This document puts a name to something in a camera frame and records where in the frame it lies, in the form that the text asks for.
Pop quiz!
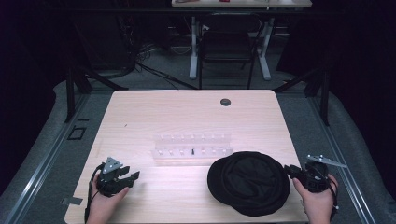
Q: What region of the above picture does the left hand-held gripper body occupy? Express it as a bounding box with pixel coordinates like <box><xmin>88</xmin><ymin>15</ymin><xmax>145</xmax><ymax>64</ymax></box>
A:
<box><xmin>96</xmin><ymin>156</ymin><xmax>131</xmax><ymax>198</ymax></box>

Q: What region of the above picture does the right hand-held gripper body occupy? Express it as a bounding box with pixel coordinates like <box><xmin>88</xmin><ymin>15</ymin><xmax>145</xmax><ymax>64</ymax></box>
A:
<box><xmin>298</xmin><ymin>154</ymin><xmax>348</xmax><ymax>193</ymax></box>

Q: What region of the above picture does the black hat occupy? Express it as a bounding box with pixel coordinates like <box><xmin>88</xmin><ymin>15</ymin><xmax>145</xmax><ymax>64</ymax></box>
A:
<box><xmin>206</xmin><ymin>150</ymin><xmax>291</xmax><ymax>217</ymax></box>

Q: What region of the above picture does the person's left hand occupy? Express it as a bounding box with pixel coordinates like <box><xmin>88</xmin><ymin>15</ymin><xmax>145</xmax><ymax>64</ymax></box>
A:
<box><xmin>86</xmin><ymin>173</ymin><xmax>131</xmax><ymax>224</ymax></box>

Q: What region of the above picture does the person's right hand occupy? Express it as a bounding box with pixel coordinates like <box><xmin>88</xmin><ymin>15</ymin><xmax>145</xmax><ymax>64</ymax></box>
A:
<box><xmin>291</xmin><ymin>173</ymin><xmax>339</xmax><ymax>224</ymax></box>

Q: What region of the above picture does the grey tape strip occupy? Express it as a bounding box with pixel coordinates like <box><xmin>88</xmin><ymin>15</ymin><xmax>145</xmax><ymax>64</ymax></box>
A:
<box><xmin>60</xmin><ymin>196</ymin><xmax>84</xmax><ymax>206</ymax></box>

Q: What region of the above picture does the black tape square outline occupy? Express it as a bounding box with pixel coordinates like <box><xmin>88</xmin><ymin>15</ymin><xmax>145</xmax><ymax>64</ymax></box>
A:
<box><xmin>66</xmin><ymin>125</ymin><xmax>87</xmax><ymax>141</ymax></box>

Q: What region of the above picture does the clear acrylic peg rack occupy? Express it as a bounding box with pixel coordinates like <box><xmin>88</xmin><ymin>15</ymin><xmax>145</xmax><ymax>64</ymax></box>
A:
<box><xmin>150</xmin><ymin>133</ymin><xmax>234</xmax><ymax>161</ymax></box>

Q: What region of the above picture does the black metal stand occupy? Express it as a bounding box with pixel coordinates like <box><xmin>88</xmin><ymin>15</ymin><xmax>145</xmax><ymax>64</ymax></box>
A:
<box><xmin>273</xmin><ymin>65</ymin><xmax>331</xmax><ymax>127</ymax></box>
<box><xmin>64</xmin><ymin>64</ymin><xmax>129</xmax><ymax>123</ymax></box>

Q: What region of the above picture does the black folding chair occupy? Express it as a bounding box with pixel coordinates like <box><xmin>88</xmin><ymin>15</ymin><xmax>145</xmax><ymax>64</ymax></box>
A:
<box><xmin>197</xmin><ymin>12</ymin><xmax>263</xmax><ymax>91</ymax></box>

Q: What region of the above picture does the white desk with legs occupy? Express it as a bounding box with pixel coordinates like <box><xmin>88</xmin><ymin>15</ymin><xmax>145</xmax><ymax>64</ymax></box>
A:
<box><xmin>171</xmin><ymin>0</ymin><xmax>313</xmax><ymax>81</ymax></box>

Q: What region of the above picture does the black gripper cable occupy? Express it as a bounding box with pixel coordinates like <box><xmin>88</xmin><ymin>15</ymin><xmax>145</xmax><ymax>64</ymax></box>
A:
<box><xmin>83</xmin><ymin>163</ymin><xmax>105</xmax><ymax>224</ymax></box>
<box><xmin>327</xmin><ymin>177</ymin><xmax>341</xmax><ymax>220</ymax></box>

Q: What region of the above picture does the aluminium floor rail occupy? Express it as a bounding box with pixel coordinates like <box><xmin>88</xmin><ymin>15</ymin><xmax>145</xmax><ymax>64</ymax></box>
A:
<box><xmin>307</xmin><ymin>96</ymin><xmax>377</xmax><ymax>224</ymax></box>
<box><xmin>3</xmin><ymin>92</ymin><xmax>92</xmax><ymax>224</ymax></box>

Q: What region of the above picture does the black floor cable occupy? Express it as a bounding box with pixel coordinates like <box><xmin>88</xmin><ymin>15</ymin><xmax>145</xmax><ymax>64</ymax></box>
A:
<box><xmin>135</xmin><ymin>62</ymin><xmax>199</xmax><ymax>91</ymax></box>

